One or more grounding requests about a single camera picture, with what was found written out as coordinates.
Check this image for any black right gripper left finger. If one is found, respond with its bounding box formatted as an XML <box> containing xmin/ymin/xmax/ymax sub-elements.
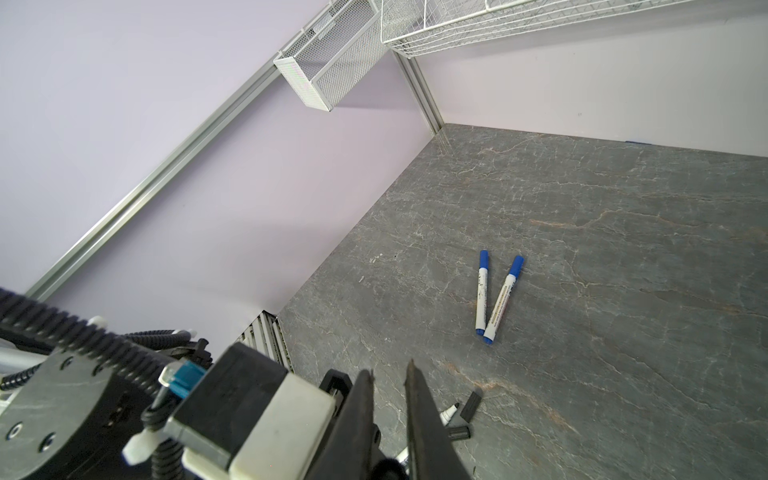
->
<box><xmin>306</xmin><ymin>369</ymin><xmax>374</xmax><ymax>479</ymax></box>

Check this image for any aluminium frame rail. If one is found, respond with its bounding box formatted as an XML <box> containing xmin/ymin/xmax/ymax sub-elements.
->
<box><xmin>1</xmin><ymin>1</ymin><xmax>431</xmax><ymax>352</ymax></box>

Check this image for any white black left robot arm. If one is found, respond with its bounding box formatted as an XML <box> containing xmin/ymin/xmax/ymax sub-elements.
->
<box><xmin>1</xmin><ymin>290</ymin><xmax>406</xmax><ymax>479</ymax></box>

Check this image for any white marker pen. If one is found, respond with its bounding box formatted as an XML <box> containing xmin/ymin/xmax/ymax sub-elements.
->
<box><xmin>396</xmin><ymin>447</ymin><xmax>409</xmax><ymax>469</ymax></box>
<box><xmin>440</xmin><ymin>402</ymin><xmax>461</xmax><ymax>427</ymax></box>

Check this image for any white wire long basket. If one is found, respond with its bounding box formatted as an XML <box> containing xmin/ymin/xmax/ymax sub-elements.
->
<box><xmin>380</xmin><ymin>0</ymin><xmax>679</xmax><ymax>58</ymax></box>

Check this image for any white marker blue end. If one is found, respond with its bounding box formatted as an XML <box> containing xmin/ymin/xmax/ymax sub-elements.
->
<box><xmin>475</xmin><ymin>250</ymin><xmax>490</xmax><ymax>336</ymax></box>

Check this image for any white mesh square basket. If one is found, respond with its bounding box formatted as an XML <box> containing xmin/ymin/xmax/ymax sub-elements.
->
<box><xmin>273</xmin><ymin>0</ymin><xmax>388</xmax><ymax>112</ymax></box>

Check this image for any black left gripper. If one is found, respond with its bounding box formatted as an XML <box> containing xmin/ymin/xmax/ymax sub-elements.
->
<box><xmin>317</xmin><ymin>369</ymin><xmax>408</xmax><ymax>479</ymax></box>

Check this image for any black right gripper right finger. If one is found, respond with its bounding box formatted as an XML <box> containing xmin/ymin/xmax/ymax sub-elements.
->
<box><xmin>405</xmin><ymin>359</ymin><xmax>471</xmax><ymax>480</ymax></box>

